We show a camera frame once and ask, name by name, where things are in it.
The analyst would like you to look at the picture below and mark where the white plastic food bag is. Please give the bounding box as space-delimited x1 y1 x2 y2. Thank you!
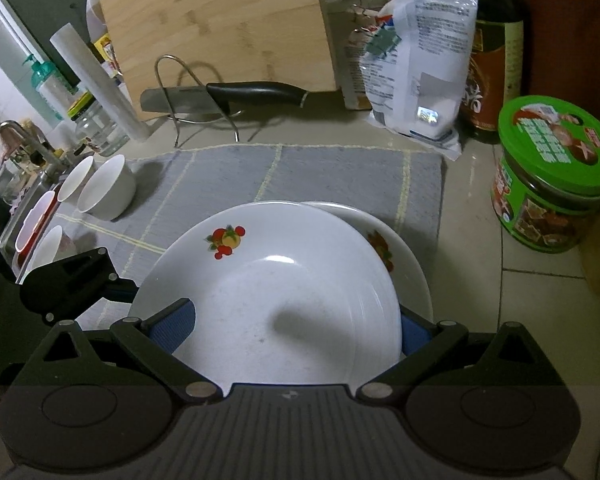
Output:
357 0 481 164

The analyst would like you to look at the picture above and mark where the red rimmed white bowl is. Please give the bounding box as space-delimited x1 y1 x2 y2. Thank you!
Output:
13 190 59 256

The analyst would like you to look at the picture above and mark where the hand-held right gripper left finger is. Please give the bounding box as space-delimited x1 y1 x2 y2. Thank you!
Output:
11 298 227 406

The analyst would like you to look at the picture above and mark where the yellow label oil bottle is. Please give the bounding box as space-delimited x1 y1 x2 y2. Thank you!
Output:
82 0 124 81

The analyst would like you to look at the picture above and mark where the dark soy sauce bottle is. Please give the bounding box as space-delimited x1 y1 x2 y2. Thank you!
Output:
449 0 526 146

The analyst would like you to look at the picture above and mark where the grey teal checked table mat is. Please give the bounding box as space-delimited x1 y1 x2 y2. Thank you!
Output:
30 142 444 337

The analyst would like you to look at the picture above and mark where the black handled cleaver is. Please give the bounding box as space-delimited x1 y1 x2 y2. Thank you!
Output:
139 81 309 124

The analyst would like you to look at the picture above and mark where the bamboo cutting board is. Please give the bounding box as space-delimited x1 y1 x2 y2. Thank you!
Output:
99 0 339 124

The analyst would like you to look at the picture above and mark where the red white paper packet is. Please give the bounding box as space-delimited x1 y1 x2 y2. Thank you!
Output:
337 29 376 111

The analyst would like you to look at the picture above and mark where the white floral bowl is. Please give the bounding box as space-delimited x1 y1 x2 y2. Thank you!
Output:
57 155 97 206
29 224 77 275
76 154 137 222

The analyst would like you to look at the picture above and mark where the brown knife block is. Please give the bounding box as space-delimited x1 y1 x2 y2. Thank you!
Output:
509 0 600 126

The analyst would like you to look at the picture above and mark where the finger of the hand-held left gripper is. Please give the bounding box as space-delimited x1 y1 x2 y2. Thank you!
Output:
20 246 141 326

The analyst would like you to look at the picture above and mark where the metal wire rack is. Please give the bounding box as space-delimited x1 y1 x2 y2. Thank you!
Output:
153 54 246 149

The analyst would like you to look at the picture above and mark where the green lidded tin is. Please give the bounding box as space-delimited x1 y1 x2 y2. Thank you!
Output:
490 94 600 254

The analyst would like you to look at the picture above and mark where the white plate with fruit print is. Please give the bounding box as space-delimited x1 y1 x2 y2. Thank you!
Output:
300 201 434 361
128 201 402 396

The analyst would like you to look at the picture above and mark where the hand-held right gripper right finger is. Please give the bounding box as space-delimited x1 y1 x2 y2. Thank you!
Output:
355 305 568 406

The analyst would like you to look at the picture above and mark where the green soap pump bottle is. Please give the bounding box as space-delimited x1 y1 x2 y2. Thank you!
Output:
22 53 79 121

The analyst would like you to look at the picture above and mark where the glass jar with green lid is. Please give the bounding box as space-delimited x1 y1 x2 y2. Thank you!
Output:
67 90 131 157

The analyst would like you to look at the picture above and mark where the tall white wrap roll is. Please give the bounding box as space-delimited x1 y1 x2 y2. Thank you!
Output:
49 23 152 142

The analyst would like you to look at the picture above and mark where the metal sink faucet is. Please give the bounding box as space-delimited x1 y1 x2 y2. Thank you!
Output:
0 119 66 181

